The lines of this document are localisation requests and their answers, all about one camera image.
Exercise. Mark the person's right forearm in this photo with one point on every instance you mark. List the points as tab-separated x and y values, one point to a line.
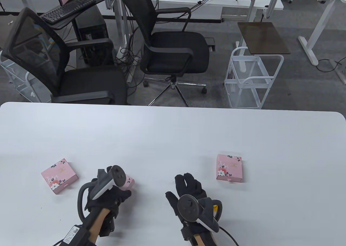
199	239

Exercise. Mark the white desk foot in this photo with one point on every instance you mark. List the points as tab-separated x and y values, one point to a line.
341	76

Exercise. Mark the black mesh office chair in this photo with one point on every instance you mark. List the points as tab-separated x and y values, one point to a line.
89	83

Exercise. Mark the black keyboard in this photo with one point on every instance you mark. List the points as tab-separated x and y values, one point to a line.
67	9

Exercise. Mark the yellow cleaning cloth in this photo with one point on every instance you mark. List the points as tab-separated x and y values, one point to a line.
215	208

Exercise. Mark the grey hand controller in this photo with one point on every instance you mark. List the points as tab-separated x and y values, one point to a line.
189	206
117	175

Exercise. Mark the pink floral gift box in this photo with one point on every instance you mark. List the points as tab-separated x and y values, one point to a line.
58	175

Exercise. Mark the black chair chrome base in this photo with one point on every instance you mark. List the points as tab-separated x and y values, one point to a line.
175	51

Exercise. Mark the person's right hand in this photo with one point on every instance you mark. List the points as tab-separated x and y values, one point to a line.
189	185

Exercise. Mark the pink floral box sleeve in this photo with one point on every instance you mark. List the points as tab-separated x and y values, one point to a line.
229	167

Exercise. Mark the person's left forearm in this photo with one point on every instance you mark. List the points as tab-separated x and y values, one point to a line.
98	224

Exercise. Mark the person's left hand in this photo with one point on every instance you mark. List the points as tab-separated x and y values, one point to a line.
110	197

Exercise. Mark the dark brown wooden board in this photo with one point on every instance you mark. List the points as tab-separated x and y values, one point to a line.
263	37

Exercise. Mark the black computer tower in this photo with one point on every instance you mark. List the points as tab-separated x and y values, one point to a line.
92	26

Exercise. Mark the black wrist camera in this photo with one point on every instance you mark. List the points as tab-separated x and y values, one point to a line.
106	227
186	233

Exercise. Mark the black labelled forearm box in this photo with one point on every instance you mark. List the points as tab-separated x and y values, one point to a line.
77	235

